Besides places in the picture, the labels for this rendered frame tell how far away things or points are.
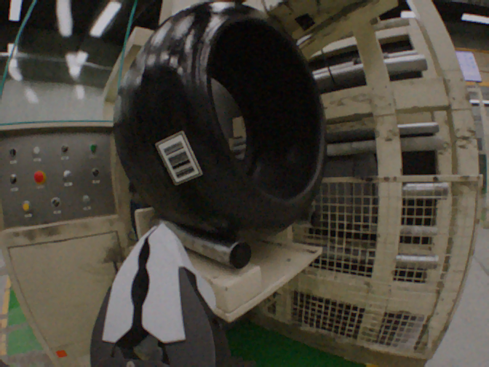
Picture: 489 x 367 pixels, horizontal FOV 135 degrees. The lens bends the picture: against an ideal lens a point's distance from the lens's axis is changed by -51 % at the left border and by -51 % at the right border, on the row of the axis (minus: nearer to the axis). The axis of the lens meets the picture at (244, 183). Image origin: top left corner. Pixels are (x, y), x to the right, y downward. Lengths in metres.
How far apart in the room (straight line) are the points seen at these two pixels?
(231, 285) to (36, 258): 0.74
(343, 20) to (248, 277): 0.86
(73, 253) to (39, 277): 0.18
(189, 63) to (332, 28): 0.67
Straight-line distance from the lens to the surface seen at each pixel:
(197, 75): 0.29
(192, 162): 0.26
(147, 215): 0.61
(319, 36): 0.87
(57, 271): 0.90
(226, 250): 0.33
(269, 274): 0.48
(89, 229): 0.85
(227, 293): 0.34
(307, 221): 0.55
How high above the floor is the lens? 1.03
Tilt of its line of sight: 3 degrees down
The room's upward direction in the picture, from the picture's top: 4 degrees counter-clockwise
